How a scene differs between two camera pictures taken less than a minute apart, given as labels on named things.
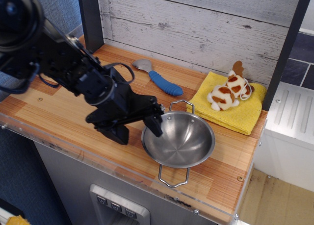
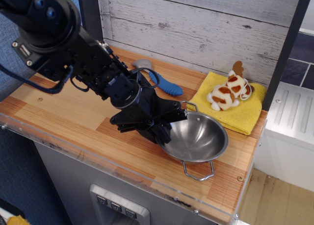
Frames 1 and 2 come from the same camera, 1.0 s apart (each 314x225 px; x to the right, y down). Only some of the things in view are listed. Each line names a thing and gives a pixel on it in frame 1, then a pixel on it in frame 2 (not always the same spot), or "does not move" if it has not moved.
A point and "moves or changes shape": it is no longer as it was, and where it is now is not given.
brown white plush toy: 224,97 does not move
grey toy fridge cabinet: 91,196 does not move
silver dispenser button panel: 112,209 does not move
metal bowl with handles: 187,139 moves or changes shape
